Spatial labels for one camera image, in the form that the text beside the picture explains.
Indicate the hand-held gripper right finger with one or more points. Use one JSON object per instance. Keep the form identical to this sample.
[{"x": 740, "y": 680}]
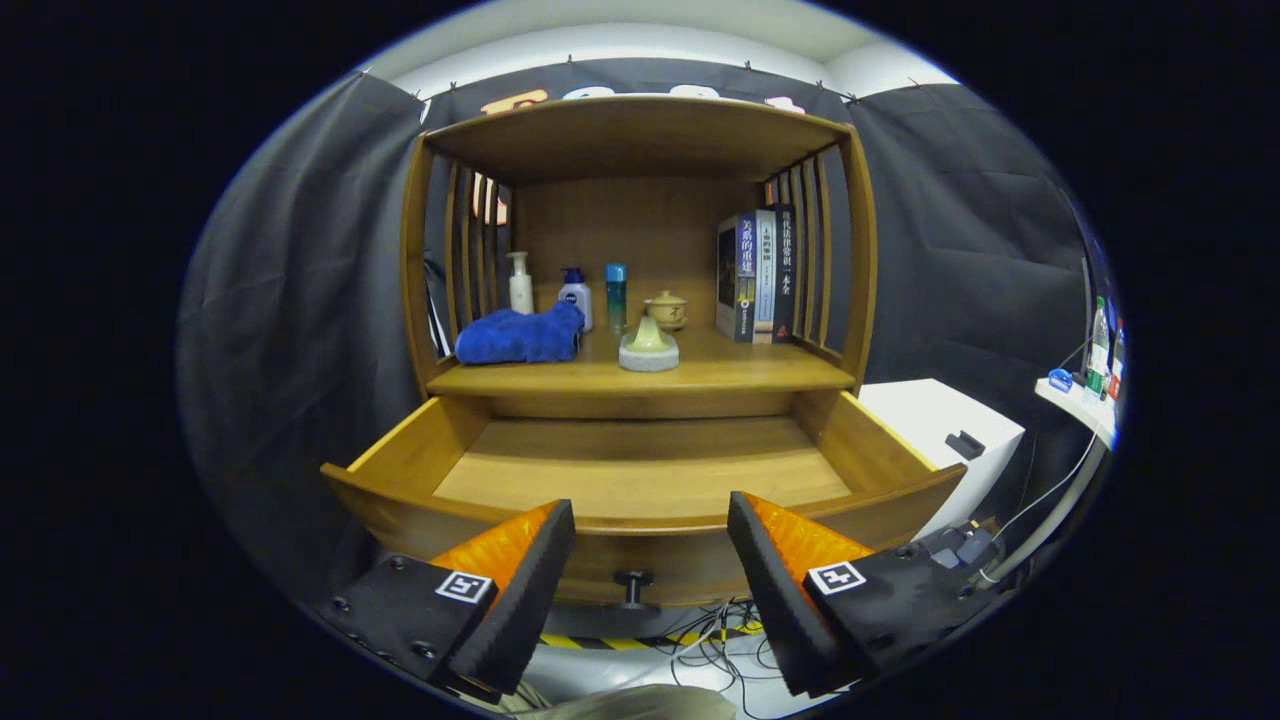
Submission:
[{"x": 780, "y": 610}]

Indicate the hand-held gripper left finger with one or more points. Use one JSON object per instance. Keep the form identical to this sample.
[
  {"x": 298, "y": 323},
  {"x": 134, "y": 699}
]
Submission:
[{"x": 525, "y": 610}]

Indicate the wooden drawer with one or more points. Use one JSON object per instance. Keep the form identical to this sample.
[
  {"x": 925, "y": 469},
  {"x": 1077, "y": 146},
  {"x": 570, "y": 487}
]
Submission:
[{"x": 640, "y": 470}]

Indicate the pale green item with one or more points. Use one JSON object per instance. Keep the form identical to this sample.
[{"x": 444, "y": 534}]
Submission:
[{"x": 648, "y": 350}]

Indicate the white cabinet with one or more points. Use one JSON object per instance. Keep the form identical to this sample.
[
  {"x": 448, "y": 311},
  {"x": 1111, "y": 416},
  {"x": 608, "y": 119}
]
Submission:
[{"x": 930, "y": 415}]

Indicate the wooden countertop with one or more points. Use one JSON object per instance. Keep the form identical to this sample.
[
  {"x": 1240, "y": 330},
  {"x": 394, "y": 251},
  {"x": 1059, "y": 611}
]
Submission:
[{"x": 740, "y": 365}]

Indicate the wooden cabinet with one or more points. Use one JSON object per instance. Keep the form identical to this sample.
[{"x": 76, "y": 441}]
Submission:
[{"x": 630, "y": 140}]

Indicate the yellow black floor tape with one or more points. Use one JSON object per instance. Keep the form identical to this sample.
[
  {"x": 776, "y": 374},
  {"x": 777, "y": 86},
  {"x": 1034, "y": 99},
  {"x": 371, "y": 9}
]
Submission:
[{"x": 600, "y": 643}]

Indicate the black power box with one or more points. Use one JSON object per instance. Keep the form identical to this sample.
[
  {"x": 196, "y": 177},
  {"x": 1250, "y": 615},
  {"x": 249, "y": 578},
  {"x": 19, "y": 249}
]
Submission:
[{"x": 960, "y": 548}]

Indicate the blue towel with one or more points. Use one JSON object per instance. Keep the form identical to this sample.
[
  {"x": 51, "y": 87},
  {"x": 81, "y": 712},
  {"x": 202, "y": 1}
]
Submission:
[{"x": 510, "y": 338}]

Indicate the white pump bottle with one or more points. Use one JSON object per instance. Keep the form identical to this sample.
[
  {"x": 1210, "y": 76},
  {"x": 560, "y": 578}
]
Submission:
[{"x": 520, "y": 295}]

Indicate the white lotion bottle blue cap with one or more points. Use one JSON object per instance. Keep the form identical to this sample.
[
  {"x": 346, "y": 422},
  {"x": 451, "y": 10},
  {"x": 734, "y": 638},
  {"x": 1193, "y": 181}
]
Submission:
[{"x": 577, "y": 298}]

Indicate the beige lidded tea cup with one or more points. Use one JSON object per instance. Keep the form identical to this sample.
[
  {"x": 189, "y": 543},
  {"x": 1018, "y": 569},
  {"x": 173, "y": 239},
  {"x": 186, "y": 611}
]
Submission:
[{"x": 668, "y": 312}]

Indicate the teal blue bottle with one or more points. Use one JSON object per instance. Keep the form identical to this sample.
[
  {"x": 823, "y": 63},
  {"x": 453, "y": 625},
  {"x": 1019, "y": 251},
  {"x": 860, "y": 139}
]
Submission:
[{"x": 616, "y": 300}]

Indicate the dark blue spine book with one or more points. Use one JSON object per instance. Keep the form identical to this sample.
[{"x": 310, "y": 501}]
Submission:
[{"x": 735, "y": 280}]

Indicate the pale blue spine book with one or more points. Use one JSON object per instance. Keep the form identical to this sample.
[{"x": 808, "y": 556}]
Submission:
[{"x": 765, "y": 275}]

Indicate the black spine book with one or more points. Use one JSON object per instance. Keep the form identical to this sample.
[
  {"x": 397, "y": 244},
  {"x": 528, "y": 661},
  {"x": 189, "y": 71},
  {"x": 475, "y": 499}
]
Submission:
[{"x": 785, "y": 270}]

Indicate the small blue item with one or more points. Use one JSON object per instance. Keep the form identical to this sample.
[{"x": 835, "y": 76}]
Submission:
[{"x": 1061, "y": 380}]

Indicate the clear bottle green label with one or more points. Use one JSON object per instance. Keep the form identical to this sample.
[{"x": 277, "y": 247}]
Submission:
[{"x": 1097, "y": 350}]

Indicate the clear bottle red label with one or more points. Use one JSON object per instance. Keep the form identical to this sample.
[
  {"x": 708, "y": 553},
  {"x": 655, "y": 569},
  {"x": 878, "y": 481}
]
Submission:
[{"x": 1116, "y": 365}]

